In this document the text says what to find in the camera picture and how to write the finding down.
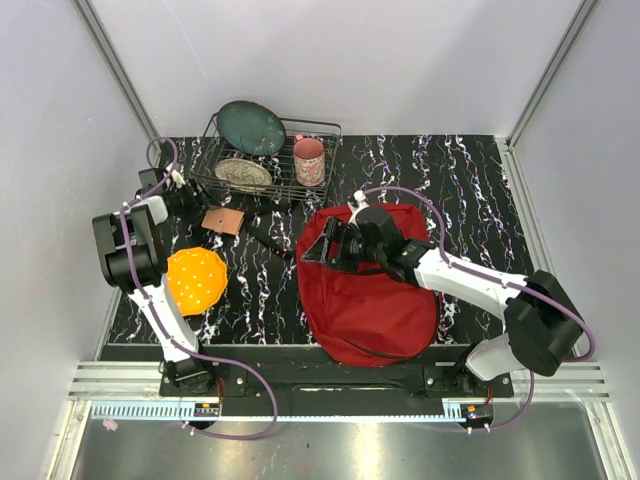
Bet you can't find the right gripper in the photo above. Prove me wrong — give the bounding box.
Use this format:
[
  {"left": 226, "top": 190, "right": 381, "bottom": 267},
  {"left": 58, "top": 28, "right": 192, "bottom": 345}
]
[{"left": 301, "top": 216, "right": 385, "bottom": 275}]

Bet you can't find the pink leather wallet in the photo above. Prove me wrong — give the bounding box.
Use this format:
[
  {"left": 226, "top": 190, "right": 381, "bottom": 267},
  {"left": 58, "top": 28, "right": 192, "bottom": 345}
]
[{"left": 201, "top": 207, "right": 244, "bottom": 236}]

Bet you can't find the red student backpack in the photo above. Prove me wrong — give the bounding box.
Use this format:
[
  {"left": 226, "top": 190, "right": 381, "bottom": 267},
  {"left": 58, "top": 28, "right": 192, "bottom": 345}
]
[{"left": 242, "top": 203, "right": 442, "bottom": 369}]

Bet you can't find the dark wire dish rack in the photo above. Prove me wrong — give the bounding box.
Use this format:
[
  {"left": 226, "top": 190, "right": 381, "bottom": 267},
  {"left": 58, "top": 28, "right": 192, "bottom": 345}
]
[{"left": 185, "top": 114, "right": 342, "bottom": 205}]

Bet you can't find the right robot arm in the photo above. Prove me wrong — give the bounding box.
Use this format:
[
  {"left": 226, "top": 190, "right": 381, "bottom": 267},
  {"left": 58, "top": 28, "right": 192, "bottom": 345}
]
[{"left": 295, "top": 204, "right": 586, "bottom": 397}]

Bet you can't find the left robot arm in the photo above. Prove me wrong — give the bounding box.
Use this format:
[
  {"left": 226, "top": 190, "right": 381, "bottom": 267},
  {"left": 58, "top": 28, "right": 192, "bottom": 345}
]
[{"left": 92, "top": 167, "right": 216, "bottom": 396}]

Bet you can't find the beige patterned plate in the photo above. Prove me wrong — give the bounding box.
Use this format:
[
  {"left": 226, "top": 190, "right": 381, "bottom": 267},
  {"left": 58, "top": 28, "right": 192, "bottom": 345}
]
[{"left": 214, "top": 158, "right": 273, "bottom": 193}]

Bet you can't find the orange yellow plate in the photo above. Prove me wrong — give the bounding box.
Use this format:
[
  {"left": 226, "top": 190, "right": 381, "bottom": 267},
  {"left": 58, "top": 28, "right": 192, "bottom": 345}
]
[{"left": 167, "top": 247, "right": 228, "bottom": 317}]

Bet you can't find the pink patterned mug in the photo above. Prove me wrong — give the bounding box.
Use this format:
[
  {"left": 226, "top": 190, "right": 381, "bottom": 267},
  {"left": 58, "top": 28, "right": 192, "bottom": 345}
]
[{"left": 293, "top": 134, "right": 325, "bottom": 187}]

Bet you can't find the teal round plate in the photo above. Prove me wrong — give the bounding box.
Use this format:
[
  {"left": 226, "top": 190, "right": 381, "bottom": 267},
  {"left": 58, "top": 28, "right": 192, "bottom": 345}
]
[{"left": 217, "top": 100, "right": 286, "bottom": 156}]

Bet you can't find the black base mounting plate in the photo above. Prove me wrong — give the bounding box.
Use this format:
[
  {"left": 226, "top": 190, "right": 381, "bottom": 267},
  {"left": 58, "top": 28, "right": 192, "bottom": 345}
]
[{"left": 158, "top": 343, "right": 516, "bottom": 399}]

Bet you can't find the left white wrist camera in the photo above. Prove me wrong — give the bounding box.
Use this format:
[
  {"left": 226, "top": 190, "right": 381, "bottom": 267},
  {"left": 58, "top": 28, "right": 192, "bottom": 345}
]
[{"left": 165, "top": 163, "right": 185, "bottom": 188}]

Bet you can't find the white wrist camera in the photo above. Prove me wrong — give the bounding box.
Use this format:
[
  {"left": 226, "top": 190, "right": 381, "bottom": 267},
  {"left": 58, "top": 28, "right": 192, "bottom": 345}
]
[
  {"left": 165, "top": 163, "right": 185, "bottom": 188},
  {"left": 347, "top": 190, "right": 369, "bottom": 224}
]

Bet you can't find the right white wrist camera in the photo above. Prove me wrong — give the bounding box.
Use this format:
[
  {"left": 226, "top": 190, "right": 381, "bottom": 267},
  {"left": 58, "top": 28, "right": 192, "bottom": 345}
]
[{"left": 347, "top": 190, "right": 369, "bottom": 224}]

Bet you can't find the aluminium frame rail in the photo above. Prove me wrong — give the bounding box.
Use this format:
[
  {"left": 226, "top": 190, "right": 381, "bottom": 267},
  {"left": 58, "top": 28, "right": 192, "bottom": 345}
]
[{"left": 68, "top": 362, "right": 611, "bottom": 423}]

